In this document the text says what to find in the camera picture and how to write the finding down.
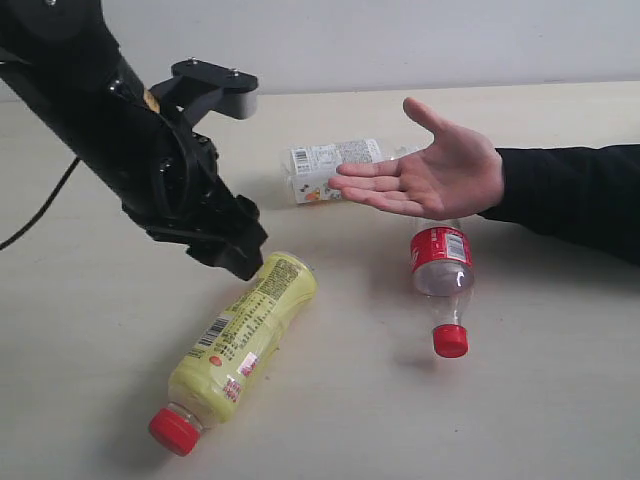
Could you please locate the black sleeved forearm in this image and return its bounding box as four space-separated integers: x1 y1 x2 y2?
480 144 639 265

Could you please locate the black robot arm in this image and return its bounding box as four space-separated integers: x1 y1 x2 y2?
1 1 267 280

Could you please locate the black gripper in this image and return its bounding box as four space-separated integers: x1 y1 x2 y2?
119 112 267 280

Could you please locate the yellow bottle red cap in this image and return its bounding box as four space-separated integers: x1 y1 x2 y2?
149 252 317 456

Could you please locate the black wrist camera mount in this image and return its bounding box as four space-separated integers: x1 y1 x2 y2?
151 59 259 128

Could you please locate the person's open hand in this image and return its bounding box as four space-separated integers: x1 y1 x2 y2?
329 98 505 220

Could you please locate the square clear bottle white label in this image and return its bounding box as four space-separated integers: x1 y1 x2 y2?
281 138 420 205

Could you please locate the clear cola bottle red cap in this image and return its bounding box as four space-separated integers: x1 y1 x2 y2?
409 218 475 359

